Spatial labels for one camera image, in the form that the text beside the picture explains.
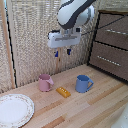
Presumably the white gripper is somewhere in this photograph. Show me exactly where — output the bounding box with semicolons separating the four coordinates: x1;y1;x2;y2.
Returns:
47;28;82;58

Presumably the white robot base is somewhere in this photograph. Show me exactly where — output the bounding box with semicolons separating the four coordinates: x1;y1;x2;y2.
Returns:
110;103;128;128

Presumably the dark brown drawer cabinet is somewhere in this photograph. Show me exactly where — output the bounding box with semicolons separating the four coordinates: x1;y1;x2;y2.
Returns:
86;8;128;83

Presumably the brown drawer front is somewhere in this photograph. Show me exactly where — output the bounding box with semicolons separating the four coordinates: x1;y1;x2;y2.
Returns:
88;41;128;81
94;12;128;51

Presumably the bamboo screen panel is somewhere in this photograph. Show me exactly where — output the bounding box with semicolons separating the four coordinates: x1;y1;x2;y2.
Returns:
0;0;17;94
59;0;128;74
6;0;65;88

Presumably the pink mug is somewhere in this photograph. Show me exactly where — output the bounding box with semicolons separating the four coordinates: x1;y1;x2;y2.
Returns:
37;73;55;93

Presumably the blue mug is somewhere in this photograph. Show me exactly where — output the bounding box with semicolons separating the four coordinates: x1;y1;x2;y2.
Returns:
74;74;95;94

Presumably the yellow rectangular block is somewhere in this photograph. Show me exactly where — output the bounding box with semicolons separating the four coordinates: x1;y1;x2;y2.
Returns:
55;86;72;99

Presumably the white plate with patterned rim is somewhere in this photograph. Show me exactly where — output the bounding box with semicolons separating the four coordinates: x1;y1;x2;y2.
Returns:
0;93;36;128

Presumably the silver drawer handle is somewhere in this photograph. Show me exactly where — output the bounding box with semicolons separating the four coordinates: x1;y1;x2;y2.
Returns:
96;55;122;67
105;28;128;37

